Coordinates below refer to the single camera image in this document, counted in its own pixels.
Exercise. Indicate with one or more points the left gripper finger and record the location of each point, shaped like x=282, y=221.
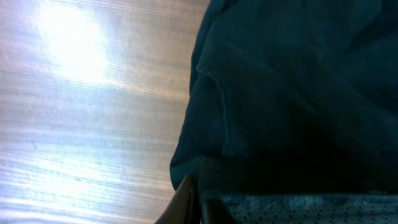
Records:
x=184, y=207

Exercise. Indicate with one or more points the black shorts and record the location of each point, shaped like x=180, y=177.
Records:
x=292, y=113

